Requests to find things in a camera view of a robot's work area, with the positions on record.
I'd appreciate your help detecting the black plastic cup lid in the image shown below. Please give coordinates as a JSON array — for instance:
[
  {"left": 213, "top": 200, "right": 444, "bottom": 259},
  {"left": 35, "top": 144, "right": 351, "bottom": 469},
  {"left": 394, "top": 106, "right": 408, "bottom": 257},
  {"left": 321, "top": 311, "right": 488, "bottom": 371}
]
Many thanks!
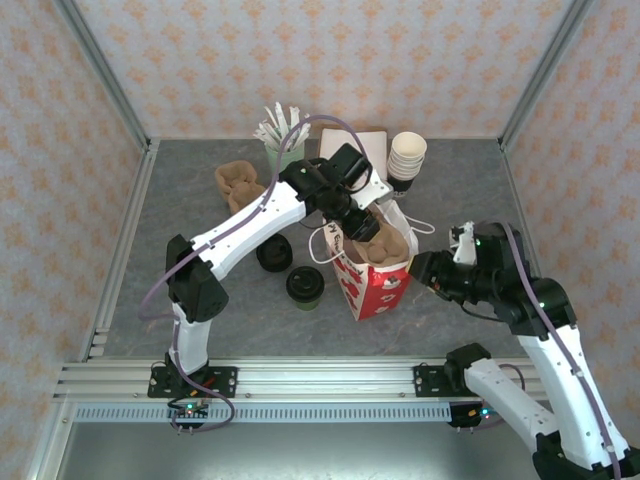
[{"left": 285, "top": 265, "right": 326, "bottom": 304}]

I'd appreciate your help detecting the grey metal panel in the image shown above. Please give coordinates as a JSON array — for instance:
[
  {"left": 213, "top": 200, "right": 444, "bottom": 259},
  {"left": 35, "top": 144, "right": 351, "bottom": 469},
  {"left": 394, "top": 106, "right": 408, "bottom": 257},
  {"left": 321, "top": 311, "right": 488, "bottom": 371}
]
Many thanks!
[{"left": 54, "top": 422, "right": 551, "bottom": 480}]

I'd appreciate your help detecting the aluminium frame leg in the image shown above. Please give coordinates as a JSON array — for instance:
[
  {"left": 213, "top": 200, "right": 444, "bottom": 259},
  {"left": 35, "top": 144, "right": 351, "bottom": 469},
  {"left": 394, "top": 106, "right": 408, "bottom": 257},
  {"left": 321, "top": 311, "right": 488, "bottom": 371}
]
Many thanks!
[{"left": 27, "top": 399, "right": 76, "bottom": 480}]

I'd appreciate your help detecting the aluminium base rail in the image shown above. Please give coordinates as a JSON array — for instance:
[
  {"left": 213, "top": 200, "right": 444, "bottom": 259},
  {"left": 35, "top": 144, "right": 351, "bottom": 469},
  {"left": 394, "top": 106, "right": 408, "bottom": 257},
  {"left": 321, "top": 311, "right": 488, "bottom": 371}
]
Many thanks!
[{"left": 52, "top": 357, "right": 599, "bottom": 401}]

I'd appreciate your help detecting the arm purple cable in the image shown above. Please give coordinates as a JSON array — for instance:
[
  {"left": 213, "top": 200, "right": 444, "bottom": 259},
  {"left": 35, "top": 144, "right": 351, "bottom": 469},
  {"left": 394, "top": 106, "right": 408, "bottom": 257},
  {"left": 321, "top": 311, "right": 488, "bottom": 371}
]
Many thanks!
[
  {"left": 467, "top": 222, "right": 624, "bottom": 480},
  {"left": 138, "top": 115, "right": 364, "bottom": 435}
]

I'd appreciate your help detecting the aluminium frame post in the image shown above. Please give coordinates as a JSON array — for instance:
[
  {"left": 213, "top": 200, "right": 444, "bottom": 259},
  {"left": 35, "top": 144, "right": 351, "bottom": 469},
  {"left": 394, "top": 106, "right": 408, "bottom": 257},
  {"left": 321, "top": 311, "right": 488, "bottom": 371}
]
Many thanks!
[
  {"left": 52, "top": 0, "right": 153, "bottom": 154},
  {"left": 498, "top": 0, "right": 600, "bottom": 151}
]

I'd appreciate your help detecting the aluminium table side rail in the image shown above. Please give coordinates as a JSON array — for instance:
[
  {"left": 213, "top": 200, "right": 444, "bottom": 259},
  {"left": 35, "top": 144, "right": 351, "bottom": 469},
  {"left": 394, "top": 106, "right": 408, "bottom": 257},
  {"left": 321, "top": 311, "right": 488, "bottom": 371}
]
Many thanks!
[
  {"left": 499, "top": 141, "right": 539, "bottom": 281},
  {"left": 79, "top": 139, "right": 161, "bottom": 361}
]

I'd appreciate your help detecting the slotted grey cable duct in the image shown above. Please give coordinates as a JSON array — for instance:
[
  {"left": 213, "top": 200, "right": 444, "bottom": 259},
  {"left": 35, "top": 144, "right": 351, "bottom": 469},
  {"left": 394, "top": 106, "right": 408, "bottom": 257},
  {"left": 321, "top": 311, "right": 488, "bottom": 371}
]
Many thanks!
[{"left": 74, "top": 403, "right": 454, "bottom": 424}]

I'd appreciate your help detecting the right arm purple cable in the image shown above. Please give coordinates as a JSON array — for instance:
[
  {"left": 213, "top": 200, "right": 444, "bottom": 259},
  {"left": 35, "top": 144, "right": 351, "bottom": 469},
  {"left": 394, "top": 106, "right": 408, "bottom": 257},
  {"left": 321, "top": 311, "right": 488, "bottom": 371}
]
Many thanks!
[{"left": 467, "top": 222, "right": 624, "bottom": 480}]

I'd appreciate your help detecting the black printed paper cup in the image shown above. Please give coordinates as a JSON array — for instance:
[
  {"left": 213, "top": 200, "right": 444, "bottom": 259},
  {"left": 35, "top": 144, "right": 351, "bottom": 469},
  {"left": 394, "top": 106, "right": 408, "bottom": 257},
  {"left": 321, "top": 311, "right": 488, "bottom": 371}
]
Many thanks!
[{"left": 388, "top": 173, "right": 422, "bottom": 200}]

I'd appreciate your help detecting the white red paper bag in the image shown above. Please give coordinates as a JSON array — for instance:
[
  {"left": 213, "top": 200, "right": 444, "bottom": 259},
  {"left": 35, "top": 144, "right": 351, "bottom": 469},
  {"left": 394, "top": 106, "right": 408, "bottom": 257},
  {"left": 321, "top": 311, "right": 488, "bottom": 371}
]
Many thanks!
[{"left": 308, "top": 197, "right": 436, "bottom": 322}]

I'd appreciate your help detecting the mint green holder cup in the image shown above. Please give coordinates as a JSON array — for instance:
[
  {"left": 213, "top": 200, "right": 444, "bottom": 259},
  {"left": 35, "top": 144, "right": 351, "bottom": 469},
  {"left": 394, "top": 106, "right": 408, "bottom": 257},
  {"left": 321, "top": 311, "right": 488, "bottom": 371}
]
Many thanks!
[{"left": 264, "top": 142, "right": 307, "bottom": 174}]

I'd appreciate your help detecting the white napkin stack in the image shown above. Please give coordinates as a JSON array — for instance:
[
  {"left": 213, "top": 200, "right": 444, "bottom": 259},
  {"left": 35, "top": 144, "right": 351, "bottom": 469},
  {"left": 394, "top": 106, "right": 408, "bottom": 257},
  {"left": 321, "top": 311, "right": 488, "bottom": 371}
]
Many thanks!
[{"left": 319, "top": 129, "right": 389, "bottom": 179}]

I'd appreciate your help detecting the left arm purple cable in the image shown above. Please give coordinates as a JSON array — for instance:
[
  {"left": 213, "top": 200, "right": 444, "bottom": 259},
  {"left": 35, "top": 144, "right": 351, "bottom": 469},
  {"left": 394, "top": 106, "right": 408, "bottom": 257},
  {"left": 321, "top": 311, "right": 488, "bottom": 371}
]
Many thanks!
[{"left": 138, "top": 115, "right": 364, "bottom": 435}]

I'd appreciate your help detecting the small electronics board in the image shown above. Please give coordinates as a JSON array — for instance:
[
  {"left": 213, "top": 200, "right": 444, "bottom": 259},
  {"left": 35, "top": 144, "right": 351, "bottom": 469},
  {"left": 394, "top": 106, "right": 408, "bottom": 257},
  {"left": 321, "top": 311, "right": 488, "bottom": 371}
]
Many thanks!
[
  {"left": 167, "top": 397, "right": 211, "bottom": 432},
  {"left": 447, "top": 399, "right": 507, "bottom": 430}
]

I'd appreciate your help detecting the white paper-wrapped stick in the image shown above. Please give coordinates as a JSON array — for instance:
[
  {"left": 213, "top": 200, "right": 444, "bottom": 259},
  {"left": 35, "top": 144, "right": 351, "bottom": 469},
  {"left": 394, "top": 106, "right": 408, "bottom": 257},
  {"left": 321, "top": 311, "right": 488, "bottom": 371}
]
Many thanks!
[
  {"left": 272, "top": 101, "right": 289, "bottom": 149},
  {"left": 252, "top": 119, "right": 284, "bottom": 151},
  {"left": 262, "top": 105, "right": 282, "bottom": 144},
  {"left": 292, "top": 113, "right": 312, "bottom": 150},
  {"left": 285, "top": 104, "right": 301, "bottom": 149}
]

